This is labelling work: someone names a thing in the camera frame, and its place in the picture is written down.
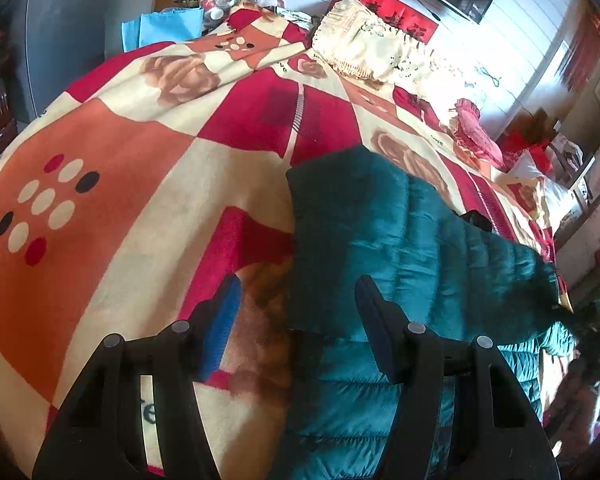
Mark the light blue cloth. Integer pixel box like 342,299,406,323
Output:
121,7,204,53

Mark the green puffer jacket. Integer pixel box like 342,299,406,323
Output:
270,149,581,480

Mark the white pillow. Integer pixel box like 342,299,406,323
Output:
505,150,581,241

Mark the cream fringed pillow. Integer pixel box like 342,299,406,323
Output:
311,0,481,86

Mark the red wall hanging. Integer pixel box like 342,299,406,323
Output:
562,0,600,106

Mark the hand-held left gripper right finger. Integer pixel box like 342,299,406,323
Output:
355,274,561,480

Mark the red orange checkered blanket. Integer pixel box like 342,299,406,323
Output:
0,7,573,480

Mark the red ruffled pillow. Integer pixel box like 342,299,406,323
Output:
449,97,512,172

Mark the grey refrigerator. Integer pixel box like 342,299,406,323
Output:
10,0,163,126

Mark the black wall cable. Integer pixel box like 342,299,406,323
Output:
472,64,503,92

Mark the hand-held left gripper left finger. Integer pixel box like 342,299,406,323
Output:
31,274,243,480

